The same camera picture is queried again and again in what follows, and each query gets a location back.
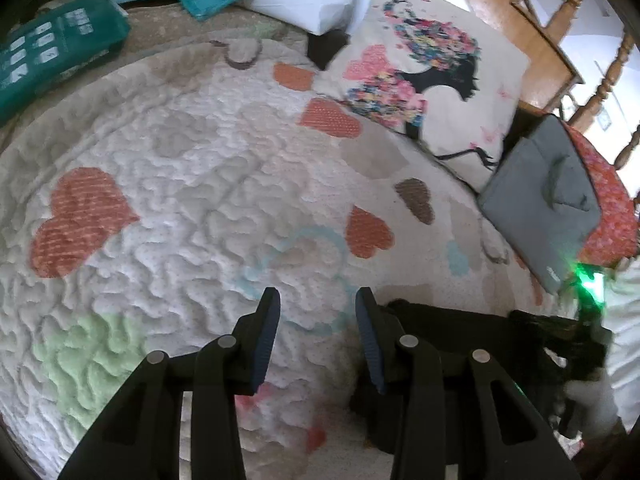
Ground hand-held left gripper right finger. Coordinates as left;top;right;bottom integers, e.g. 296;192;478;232
355;287;583;480

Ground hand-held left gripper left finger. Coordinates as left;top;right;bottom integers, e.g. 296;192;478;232
57;287;281;480

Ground black pants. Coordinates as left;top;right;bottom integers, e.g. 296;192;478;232
349;299;571;457

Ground red patterned cushion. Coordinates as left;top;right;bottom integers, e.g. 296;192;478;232
562;120;640;266

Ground grey fabric bag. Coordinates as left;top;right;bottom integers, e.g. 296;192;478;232
477;114;603;295

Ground heart print quilted blanket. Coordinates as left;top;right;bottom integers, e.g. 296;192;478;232
0;7;576;480

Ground floral figure print pillow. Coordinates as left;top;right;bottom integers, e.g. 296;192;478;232
312;0;532;195

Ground wooden furniture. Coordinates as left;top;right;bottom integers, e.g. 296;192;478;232
440;0;586;111

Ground teal printed box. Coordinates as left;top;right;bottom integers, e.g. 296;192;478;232
0;0;132;128

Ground turned wooden chair frame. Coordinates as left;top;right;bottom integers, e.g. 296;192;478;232
547;0;640;171

